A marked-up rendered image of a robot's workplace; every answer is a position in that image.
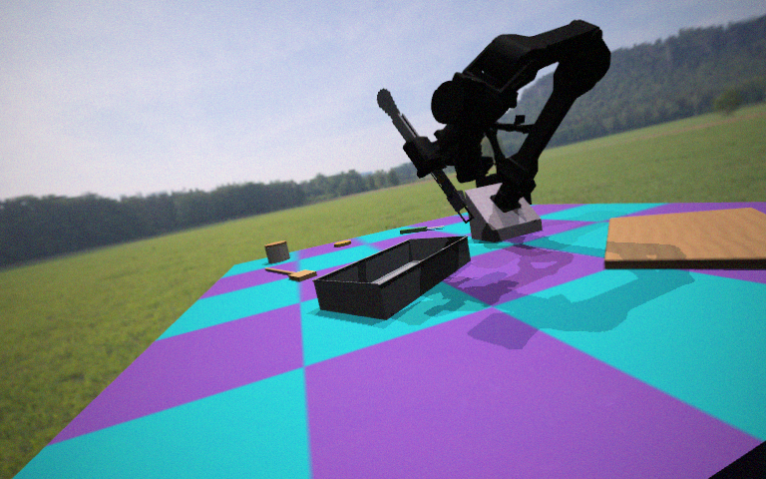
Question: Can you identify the wooden board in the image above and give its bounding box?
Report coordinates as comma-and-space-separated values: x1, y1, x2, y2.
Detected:
604, 208, 766, 269

